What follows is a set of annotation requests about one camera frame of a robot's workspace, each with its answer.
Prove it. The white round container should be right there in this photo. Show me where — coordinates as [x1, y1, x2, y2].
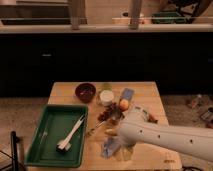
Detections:
[100, 90, 114, 106]

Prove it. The purple grapes toy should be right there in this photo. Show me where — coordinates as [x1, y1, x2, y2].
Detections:
[98, 103, 116, 122]

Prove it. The metal spoon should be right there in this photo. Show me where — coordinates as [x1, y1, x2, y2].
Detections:
[86, 109, 122, 137]

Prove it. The black chair frame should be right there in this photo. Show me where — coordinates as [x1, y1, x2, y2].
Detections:
[0, 131, 26, 171]

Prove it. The dark purple bowl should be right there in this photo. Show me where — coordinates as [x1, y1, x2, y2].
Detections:
[75, 83, 96, 103]

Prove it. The green crate background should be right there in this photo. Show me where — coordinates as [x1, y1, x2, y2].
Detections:
[152, 11, 186, 24]

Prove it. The green cup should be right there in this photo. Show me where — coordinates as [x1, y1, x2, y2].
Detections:
[102, 82, 112, 90]

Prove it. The orange fruit toy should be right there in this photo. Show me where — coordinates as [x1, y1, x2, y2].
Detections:
[119, 99, 129, 111]

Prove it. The yellow corn toy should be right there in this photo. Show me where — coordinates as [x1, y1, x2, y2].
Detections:
[105, 128, 118, 136]

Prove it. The green plastic tray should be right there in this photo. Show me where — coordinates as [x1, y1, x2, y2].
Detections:
[25, 105, 88, 168]

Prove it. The light blue towel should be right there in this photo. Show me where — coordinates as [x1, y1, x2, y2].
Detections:
[101, 137, 121, 158]

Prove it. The white plastic brush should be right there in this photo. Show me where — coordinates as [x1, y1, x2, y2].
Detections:
[56, 116, 84, 152]

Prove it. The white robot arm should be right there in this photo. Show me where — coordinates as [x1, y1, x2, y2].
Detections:
[118, 106, 213, 162]

